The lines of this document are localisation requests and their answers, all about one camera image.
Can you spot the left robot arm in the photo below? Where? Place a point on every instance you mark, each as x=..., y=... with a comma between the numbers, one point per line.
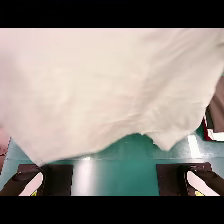
x=20, y=181

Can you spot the heap of clothes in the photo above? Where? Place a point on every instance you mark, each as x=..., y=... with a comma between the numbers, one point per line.
x=216, y=116

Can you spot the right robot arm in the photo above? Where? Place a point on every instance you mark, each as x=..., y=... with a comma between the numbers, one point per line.
x=203, y=181

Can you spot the white T-shirt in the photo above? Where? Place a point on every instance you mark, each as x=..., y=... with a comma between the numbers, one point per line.
x=100, y=86

